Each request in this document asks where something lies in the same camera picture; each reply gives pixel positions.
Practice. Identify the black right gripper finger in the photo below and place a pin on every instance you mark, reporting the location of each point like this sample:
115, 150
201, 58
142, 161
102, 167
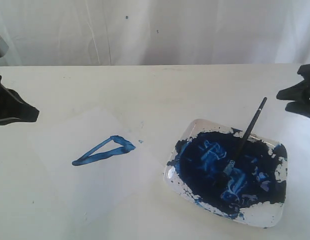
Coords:
299, 108
299, 91

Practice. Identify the black paintbrush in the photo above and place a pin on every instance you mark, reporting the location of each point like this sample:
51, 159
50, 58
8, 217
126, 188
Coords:
247, 132

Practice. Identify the white paper sheet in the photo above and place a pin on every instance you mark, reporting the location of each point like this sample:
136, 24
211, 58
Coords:
94, 163

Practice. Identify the white backdrop cloth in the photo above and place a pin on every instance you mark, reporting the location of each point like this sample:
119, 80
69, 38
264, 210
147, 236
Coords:
154, 32

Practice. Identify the white tray with blue paint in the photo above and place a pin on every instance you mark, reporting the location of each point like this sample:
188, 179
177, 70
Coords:
249, 189

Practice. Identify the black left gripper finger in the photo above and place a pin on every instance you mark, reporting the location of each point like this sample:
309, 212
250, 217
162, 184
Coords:
14, 109

